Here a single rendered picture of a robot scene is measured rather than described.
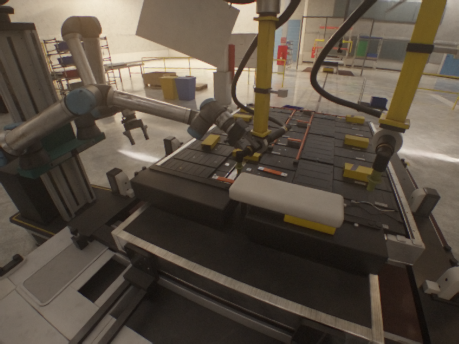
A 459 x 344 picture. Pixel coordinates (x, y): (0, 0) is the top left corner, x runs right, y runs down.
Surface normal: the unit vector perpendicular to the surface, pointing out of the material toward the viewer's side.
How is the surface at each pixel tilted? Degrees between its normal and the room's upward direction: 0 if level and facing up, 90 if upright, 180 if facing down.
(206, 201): 0
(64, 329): 0
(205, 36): 90
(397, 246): 90
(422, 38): 90
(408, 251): 90
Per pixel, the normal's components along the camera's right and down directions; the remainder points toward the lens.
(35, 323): 0.00, -0.85
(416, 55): -0.62, 0.41
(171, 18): 0.16, 0.52
